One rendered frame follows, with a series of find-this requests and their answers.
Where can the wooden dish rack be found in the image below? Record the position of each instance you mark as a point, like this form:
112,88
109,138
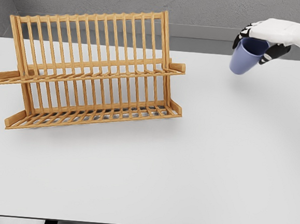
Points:
91,71

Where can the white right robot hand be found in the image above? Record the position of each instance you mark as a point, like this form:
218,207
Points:
272,29

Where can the blue plastic cup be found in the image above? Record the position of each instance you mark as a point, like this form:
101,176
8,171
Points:
244,57

